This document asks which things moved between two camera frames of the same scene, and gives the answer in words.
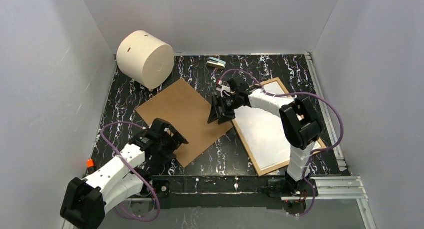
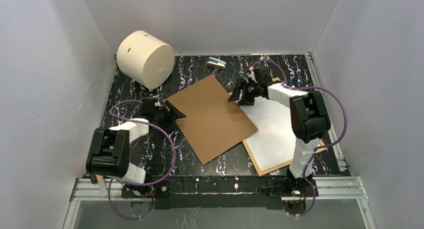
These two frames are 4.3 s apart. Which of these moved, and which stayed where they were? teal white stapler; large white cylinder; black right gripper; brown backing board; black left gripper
Moved: black right gripper; brown backing board; black left gripper
Stayed: large white cylinder; teal white stapler
